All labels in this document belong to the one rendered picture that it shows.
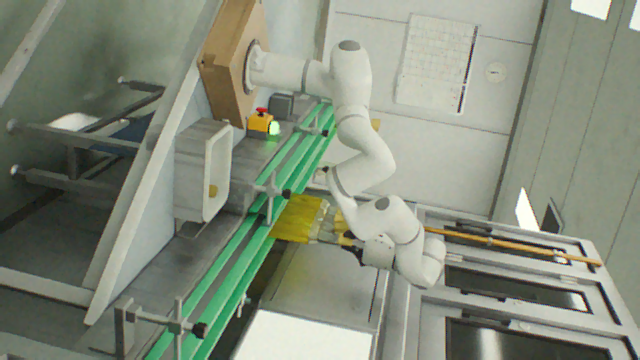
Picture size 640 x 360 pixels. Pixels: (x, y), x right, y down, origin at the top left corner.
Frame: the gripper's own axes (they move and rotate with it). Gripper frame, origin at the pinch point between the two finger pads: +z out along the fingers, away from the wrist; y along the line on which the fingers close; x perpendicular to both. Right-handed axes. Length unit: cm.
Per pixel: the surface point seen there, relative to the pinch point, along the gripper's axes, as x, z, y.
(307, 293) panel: 15.3, 4.8, -12.3
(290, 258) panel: 1.8, 17.7, -12.0
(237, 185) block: 18.0, 29.2, 15.3
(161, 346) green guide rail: 73, 10, 5
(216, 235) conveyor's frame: 31.6, 26.1, 6.4
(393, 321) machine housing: 13.0, -21.0, -12.4
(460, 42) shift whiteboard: -583, 91, -11
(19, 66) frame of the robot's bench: 39, 92, 40
